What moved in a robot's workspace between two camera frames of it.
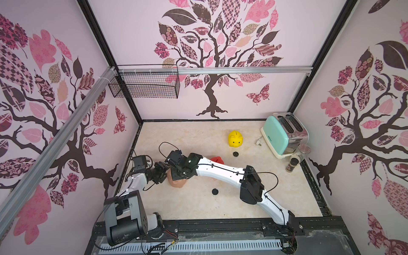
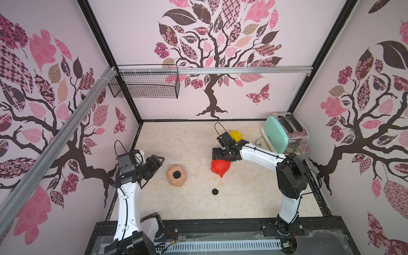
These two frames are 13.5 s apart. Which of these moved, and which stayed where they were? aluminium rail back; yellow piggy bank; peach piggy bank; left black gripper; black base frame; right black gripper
Moved: right black gripper; left black gripper
Stayed: aluminium rail back; peach piggy bank; yellow piggy bank; black base frame
